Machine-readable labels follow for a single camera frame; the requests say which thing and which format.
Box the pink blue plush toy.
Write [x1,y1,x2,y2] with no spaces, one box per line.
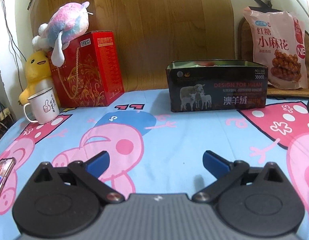
[32,1,91,67]

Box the yellow duck plush toy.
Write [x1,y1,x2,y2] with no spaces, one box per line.
[18,50,61,107]

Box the pink fried dough snack bag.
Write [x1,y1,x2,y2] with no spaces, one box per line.
[243,7,308,90]

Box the wooden board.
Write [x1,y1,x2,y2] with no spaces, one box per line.
[30,0,235,91]

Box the black sheep print box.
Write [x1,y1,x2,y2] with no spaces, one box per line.
[166,60,268,112]

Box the white enamel mug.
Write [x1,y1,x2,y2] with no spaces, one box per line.
[23,87,60,125]

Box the smartphone in clear case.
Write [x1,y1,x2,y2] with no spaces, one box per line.
[0,157,16,195]

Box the red gift box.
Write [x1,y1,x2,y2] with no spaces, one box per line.
[49,31,124,108]

